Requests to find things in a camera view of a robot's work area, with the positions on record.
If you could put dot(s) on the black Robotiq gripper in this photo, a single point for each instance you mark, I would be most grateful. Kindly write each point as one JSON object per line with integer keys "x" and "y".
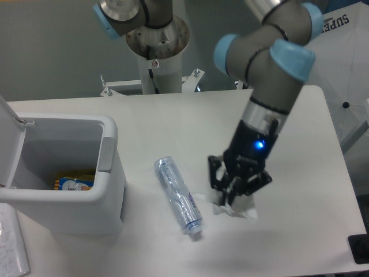
{"x": 244, "y": 162}

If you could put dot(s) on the crushed clear plastic bottle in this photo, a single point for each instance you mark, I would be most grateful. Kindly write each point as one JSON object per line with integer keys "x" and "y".
{"x": 178, "y": 195}

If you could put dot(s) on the white plastic wrapper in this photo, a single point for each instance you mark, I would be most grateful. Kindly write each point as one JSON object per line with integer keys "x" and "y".
{"x": 241, "y": 207}

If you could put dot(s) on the white Superior umbrella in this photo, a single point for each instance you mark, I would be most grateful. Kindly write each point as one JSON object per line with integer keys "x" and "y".
{"x": 341, "y": 70}

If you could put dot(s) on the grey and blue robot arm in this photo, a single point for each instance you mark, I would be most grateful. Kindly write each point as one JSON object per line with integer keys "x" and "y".
{"x": 273, "y": 61}

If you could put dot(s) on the white notepad with handwriting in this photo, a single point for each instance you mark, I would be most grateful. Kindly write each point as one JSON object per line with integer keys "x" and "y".
{"x": 14, "y": 259}

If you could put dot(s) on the white metal base frame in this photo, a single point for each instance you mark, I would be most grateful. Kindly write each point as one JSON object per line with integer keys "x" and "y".
{"x": 154, "y": 83}

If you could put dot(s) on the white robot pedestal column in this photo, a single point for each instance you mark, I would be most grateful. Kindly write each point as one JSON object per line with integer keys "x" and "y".
{"x": 160, "y": 49}

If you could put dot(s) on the yellow blue snack packet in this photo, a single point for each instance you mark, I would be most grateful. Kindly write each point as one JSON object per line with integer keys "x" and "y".
{"x": 72, "y": 180}

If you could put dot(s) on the black device at table edge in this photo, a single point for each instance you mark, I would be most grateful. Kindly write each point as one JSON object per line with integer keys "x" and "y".
{"x": 359, "y": 247}

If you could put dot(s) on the white plastic trash can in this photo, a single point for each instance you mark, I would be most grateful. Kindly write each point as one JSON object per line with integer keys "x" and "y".
{"x": 63, "y": 170}

